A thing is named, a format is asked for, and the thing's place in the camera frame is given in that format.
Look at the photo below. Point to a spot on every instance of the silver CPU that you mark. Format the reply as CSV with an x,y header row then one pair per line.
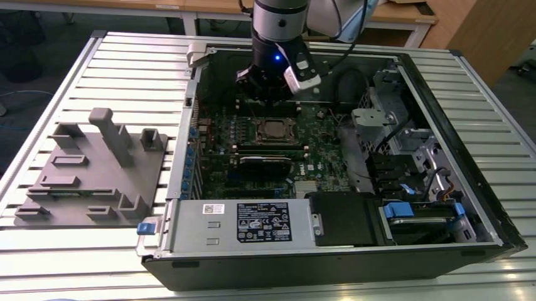
x,y
276,129

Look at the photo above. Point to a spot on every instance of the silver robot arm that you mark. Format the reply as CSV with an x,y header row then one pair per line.
x,y
278,22

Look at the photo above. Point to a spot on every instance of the black RAM slot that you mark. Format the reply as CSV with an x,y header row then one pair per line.
x,y
272,149
272,146

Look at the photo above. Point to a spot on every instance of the grey metal drive cage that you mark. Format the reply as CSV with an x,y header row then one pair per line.
x,y
385,91

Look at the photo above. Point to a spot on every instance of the green motherboard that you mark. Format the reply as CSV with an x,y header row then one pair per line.
x,y
331,163

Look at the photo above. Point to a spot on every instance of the silver heatsink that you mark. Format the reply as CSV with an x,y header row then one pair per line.
x,y
305,189

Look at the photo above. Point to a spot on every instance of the wooden desk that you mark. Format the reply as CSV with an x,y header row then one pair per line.
x,y
83,3
401,14

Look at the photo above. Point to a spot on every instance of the black plastic connector block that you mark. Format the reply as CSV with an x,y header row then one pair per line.
x,y
389,171

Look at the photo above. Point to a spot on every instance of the silver disk bay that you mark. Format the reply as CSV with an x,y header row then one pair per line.
x,y
431,147

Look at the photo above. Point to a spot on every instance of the black plastic shroud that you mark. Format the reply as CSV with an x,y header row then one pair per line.
x,y
344,219

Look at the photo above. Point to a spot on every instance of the silver power supply unit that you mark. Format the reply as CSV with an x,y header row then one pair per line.
x,y
193,225

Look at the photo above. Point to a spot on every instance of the hard disk in blue carrier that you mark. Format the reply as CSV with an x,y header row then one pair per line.
x,y
399,209

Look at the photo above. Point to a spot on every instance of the grey parts rack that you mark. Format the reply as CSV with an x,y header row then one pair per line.
x,y
97,188

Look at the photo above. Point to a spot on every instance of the wooden cabinet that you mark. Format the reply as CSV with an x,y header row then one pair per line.
x,y
482,31

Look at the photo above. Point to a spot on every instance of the blue latch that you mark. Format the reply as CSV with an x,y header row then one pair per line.
x,y
146,228

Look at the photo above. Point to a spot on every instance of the green RAM stick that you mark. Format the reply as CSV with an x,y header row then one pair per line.
x,y
71,193

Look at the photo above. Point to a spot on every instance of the black office chair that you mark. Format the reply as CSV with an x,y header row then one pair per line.
x,y
20,47

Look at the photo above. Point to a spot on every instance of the black PC case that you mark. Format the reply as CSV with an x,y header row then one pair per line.
x,y
293,272

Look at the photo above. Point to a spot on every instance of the black wheeled chair base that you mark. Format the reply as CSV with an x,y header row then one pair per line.
x,y
528,67

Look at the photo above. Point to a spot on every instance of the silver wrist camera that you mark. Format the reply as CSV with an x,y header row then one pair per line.
x,y
308,83

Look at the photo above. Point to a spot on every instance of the silver steel bracket plate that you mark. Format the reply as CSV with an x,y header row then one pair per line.
x,y
371,120

